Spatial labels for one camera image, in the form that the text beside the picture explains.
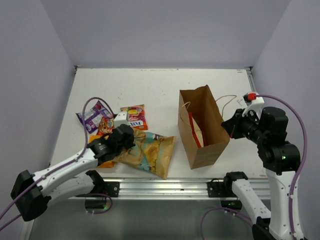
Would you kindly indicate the red Fox's candy bag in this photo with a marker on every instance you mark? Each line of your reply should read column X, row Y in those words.
column 136, row 116

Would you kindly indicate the aluminium frame rail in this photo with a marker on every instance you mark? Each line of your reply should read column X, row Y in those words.
column 158, row 189

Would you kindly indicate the beige blue chips bag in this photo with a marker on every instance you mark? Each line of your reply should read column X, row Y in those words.
column 151, row 153

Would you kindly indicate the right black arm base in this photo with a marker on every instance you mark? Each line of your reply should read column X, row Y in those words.
column 217, row 189

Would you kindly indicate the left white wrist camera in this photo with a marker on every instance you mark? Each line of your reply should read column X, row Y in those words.
column 121, row 119

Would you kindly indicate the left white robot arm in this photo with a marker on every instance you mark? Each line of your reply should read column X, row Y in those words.
column 32, row 193

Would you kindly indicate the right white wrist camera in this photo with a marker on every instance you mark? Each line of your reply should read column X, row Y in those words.
column 253, row 102

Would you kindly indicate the purple snack bag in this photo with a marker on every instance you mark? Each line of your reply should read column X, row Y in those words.
column 93, row 116

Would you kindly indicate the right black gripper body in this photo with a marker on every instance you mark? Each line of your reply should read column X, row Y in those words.
column 249, row 127

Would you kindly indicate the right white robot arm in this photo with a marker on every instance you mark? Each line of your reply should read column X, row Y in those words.
column 281, row 161

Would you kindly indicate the small red snack bag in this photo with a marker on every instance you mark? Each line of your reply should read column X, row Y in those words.
column 106, row 126

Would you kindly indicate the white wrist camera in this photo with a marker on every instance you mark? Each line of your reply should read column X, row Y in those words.
column 121, row 119
column 253, row 102

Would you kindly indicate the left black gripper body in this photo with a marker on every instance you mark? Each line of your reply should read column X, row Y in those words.
column 128, row 144

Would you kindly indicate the cassava chips bag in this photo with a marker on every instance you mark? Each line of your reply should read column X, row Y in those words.
column 196, row 131

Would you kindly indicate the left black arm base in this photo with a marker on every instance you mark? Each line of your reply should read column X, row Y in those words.
column 101, row 199

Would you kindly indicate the brown paper bag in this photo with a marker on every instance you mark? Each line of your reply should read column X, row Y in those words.
column 203, row 106

